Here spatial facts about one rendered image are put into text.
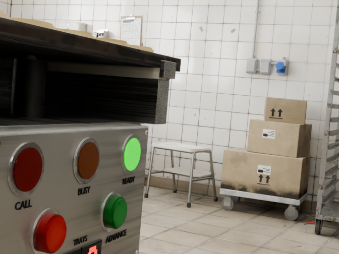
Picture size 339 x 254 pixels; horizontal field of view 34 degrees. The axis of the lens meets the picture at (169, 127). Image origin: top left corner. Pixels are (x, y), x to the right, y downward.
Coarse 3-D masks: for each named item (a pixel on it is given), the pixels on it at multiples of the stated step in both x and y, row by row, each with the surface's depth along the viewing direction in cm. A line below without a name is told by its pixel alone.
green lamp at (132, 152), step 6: (132, 144) 54; (138, 144) 56; (126, 150) 53; (132, 150) 54; (138, 150) 56; (126, 156) 53; (132, 156) 55; (138, 156) 56; (126, 162) 54; (132, 162) 55; (138, 162) 56; (132, 168) 55
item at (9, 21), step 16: (0, 32) 37; (16, 32) 38; (32, 32) 40; (48, 32) 42; (64, 32) 43; (0, 48) 47; (16, 48) 45; (32, 48) 43; (48, 48) 42; (64, 48) 44; (80, 48) 46; (96, 48) 48; (112, 48) 50; (128, 48) 53; (112, 64) 60; (128, 64) 57; (144, 64) 57
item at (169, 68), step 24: (0, 72) 68; (48, 72) 65; (72, 72) 63; (96, 72) 62; (120, 72) 61; (144, 72) 60; (168, 72) 60; (0, 96) 68; (48, 96) 65; (72, 96) 63; (96, 96) 62; (120, 96) 61; (144, 96) 60; (120, 120) 61; (144, 120) 60
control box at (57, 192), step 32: (0, 128) 41; (32, 128) 43; (64, 128) 46; (96, 128) 49; (128, 128) 54; (0, 160) 38; (64, 160) 45; (0, 192) 38; (32, 192) 41; (64, 192) 45; (96, 192) 50; (128, 192) 55; (0, 224) 38; (32, 224) 42; (96, 224) 50; (128, 224) 56
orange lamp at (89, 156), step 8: (88, 144) 47; (80, 152) 46; (88, 152) 47; (96, 152) 48; (80, 160) 46; (88, 160) 47; (96, 160) 48; (80, 168) 46; (88, 168) 47; (96, 168) 49; (88, 176) 48
